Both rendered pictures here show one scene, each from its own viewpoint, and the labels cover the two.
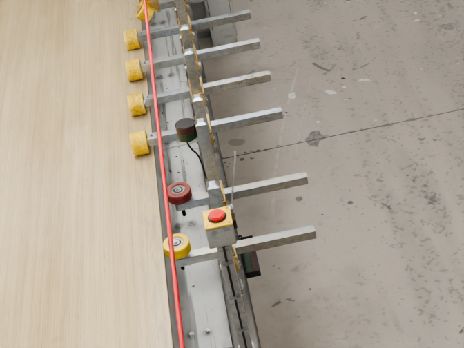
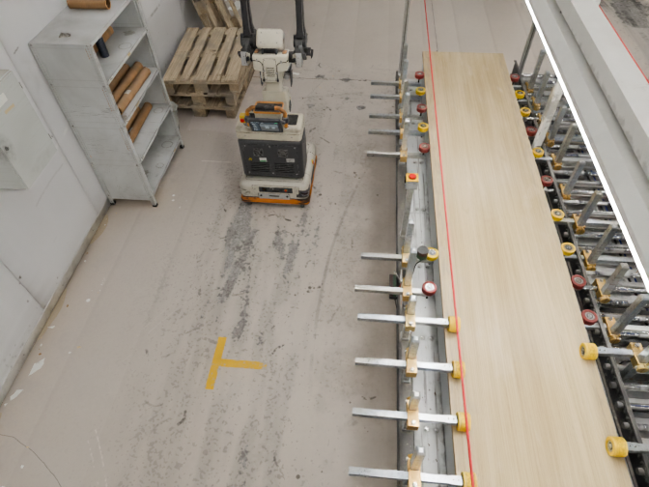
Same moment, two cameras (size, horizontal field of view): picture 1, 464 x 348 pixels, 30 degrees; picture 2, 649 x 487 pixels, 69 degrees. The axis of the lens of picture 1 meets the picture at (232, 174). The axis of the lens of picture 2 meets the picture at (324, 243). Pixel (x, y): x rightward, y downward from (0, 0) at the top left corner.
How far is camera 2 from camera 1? 3.78 m
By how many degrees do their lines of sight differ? 93
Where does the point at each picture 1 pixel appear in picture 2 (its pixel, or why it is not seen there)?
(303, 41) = not seen: outside the picture
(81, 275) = (480, 248)
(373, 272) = (308, 401)
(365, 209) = (291, 464)
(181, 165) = (427, 397)
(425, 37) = not seen: outside the picture
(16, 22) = not seen: outside the picture
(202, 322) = (421, 272)
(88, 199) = (484, 299)
